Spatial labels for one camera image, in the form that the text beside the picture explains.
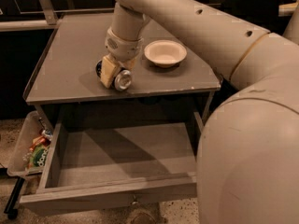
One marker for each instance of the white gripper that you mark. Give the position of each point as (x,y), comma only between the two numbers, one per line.
(123,48)

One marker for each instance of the blue pepsi can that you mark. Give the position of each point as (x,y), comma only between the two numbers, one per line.
(122,80)

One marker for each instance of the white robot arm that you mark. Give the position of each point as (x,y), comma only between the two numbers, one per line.
(248,154)

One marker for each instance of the grey cabinet with top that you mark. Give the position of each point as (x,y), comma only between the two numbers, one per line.
(66,74)

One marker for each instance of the open grey top drawer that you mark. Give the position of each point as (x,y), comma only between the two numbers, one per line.
(90,167)

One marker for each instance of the small metal drawer knob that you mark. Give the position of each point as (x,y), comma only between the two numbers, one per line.
(135,201)

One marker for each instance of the white paper bowl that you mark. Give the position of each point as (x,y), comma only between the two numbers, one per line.
(165,53)

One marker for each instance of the orange snack bag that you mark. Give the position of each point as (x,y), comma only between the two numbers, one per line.
(40,140)

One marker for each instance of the green snack bag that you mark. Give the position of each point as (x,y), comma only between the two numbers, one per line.
(38,157)

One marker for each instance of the clear plastic snack bin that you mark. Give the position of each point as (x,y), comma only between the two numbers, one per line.
(32,127)

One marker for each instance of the black office chair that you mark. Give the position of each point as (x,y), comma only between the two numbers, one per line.
(260,12)

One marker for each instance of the black cart leg with caster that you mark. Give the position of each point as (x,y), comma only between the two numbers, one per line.
(10,210)

